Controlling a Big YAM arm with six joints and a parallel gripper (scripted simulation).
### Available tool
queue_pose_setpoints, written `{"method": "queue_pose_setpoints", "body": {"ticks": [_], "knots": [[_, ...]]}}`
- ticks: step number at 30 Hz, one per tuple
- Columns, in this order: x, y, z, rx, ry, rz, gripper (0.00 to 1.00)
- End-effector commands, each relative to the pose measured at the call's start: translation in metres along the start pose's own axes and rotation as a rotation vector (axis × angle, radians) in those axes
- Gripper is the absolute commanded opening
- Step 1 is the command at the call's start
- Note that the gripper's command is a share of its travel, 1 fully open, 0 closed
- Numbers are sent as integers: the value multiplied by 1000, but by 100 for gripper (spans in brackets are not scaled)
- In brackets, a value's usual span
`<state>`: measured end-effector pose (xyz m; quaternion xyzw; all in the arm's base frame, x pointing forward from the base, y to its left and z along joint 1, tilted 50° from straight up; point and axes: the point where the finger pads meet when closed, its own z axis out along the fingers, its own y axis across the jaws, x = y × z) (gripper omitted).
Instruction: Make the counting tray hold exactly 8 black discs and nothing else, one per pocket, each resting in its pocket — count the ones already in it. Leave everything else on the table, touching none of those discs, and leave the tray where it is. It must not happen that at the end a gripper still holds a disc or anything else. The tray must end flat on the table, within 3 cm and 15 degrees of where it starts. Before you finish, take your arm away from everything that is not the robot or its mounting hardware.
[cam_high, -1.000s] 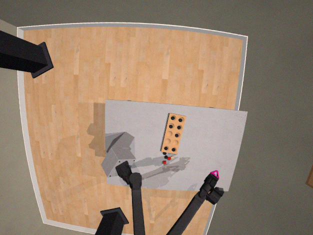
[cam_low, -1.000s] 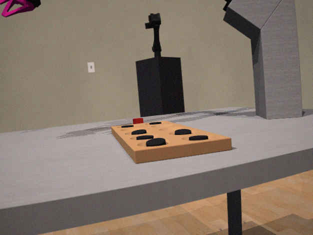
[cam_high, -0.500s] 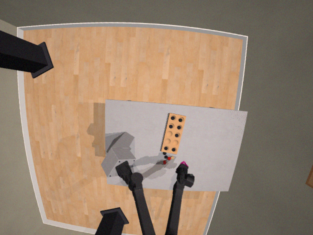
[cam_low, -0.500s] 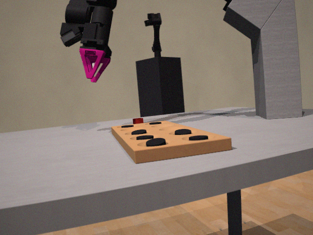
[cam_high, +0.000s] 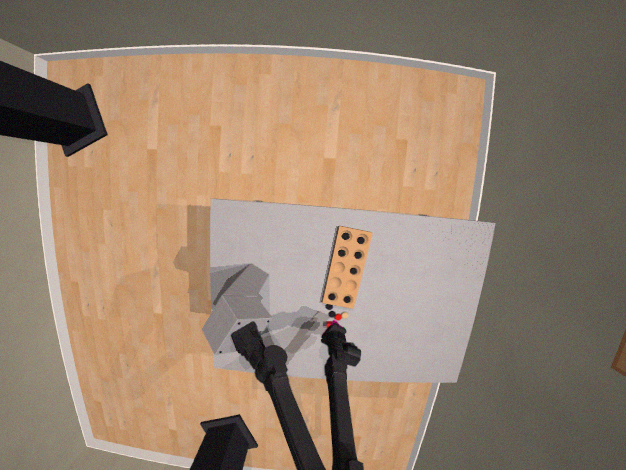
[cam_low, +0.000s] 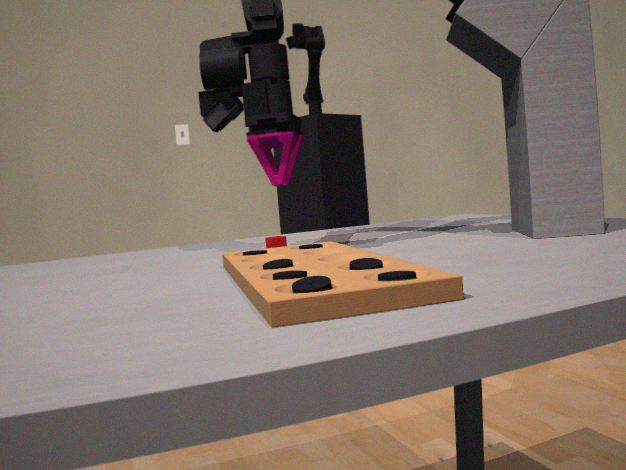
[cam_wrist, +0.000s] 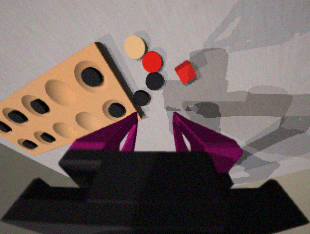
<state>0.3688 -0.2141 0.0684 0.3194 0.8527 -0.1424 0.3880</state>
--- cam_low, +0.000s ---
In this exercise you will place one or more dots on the orange wooden tray with round pockets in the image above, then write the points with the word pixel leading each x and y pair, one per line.
pixel 355 294

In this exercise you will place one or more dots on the red block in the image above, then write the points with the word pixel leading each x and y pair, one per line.
pixel 277 241

